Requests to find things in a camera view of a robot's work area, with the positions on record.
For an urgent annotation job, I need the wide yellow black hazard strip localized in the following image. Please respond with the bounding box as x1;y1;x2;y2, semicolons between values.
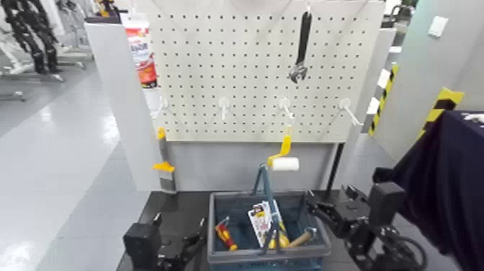
416;87;465;140

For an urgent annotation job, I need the blue grey plastic crate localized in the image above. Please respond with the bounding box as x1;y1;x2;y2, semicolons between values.
206;190;333;271

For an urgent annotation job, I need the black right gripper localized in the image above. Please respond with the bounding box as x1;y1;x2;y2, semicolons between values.
307;185;372;239

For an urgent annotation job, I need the grey panel under pegboard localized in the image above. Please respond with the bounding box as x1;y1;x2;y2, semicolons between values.
165;141;339;192

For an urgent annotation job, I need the white perforated pegboard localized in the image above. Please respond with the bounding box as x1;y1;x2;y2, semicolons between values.
140;0;386;144

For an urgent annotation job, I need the garden trowel with wooden handle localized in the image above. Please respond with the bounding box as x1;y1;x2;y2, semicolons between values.
285;226;319;249

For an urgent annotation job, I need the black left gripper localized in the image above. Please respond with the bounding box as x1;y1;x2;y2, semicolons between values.
153;212;207;271

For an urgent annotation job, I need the white partition panel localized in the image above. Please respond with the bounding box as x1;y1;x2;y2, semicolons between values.
84;22;164;192

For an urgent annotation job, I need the yellow handled white paint roller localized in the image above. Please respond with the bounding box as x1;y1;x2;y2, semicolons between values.
266;126;301;172

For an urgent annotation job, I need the black office chair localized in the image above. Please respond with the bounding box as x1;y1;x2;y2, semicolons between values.
381;0;418;29

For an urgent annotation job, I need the red yellow screwdriver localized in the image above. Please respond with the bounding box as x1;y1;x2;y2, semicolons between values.
215;216;239;252

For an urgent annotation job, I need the narrow yellow black hazard strip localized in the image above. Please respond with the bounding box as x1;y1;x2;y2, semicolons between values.
368;63;400;138

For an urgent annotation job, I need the black humanoid robot on stand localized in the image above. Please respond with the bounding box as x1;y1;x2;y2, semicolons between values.
0;0;63;76

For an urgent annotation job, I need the white wall plate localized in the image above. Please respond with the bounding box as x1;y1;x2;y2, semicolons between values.
427;15;449;38

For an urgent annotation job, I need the grey scraper with yellow parts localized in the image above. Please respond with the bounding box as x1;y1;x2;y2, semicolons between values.
152;127;178;195

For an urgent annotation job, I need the black adjustable wrench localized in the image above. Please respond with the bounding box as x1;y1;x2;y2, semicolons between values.
287;10;313;84

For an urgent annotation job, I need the red white printed banner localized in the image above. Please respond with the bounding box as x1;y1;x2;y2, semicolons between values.
121;14;158;89

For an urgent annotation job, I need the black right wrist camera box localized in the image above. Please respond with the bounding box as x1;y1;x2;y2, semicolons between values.
368;182;405;228

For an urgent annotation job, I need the black support post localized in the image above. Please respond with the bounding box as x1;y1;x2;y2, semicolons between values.
324;143;346;192

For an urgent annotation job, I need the white yellow packaged tool card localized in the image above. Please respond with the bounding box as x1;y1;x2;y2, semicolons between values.
247;200;291;250

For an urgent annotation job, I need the white pegboard hook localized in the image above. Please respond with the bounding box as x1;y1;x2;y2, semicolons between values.
279;97;295;121
151;96;169;120
218;96;230;121
339;98;364;128

